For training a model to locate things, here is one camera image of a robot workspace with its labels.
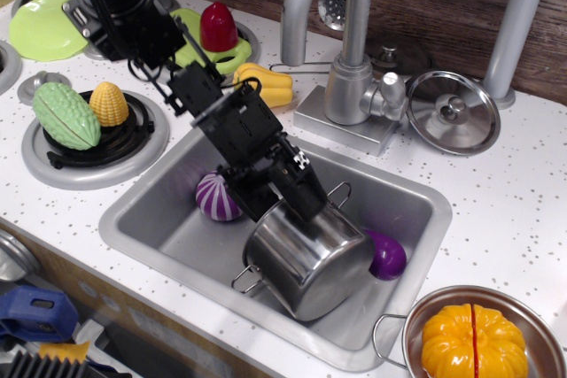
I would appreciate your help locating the green bitter melon toy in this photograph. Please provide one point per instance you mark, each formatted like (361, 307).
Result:
(66, 116)

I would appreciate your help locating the back right stove burner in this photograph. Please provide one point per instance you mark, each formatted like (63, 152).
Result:
(246, 33)

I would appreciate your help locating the blue clamp tool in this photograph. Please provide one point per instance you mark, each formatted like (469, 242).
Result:
(38, 315)

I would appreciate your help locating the silver sink basin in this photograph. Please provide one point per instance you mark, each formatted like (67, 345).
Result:
(158, 222)

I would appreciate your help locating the yellow toy bell pepper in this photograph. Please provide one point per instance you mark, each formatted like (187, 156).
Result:
(276, 88)

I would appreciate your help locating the light green plate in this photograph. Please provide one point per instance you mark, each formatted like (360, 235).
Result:
(41, 31)

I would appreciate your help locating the grey vertical pole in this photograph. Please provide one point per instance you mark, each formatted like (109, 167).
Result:
(514, 29)

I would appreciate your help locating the silver toy faucet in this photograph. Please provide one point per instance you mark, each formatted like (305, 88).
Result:
(353, 109)

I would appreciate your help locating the front stove burner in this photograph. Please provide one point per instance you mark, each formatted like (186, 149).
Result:
(122, 153)

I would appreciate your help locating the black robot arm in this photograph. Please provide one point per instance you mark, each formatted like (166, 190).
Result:
(144, 34)

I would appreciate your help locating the yellow toy corn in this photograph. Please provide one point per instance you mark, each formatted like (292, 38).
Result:
(109, 104)

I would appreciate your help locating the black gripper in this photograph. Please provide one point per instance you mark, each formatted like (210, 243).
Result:
(256, 151)

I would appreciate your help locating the grey oven knob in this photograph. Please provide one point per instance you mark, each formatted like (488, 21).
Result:
(17, 261)

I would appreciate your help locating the purple toy eggplant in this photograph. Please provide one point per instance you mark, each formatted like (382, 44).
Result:
(390, 258)

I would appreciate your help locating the purple white striped onion toy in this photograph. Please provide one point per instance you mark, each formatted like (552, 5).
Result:
(214, 201)

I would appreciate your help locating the metal strainer ladle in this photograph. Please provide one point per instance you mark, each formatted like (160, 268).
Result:
(333, 13)

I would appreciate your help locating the stainless steel pot lid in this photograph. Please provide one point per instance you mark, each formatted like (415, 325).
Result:
(452, 112)

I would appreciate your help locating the red toy pepper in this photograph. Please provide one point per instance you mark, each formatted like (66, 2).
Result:
(217, 28)

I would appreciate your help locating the grey stove knob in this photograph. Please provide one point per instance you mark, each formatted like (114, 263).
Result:
(169, 5)
(26, 90)

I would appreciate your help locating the orange toy pumpkin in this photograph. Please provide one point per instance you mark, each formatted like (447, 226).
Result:
(473, 341)

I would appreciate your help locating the left edge stove burner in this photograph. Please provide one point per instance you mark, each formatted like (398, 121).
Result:
(11, 66)

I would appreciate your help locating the yellow tape piece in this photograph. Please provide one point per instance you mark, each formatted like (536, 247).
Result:
(65, 351)

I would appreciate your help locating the steel bowl with handle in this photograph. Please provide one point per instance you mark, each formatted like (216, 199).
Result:
(545, 355)

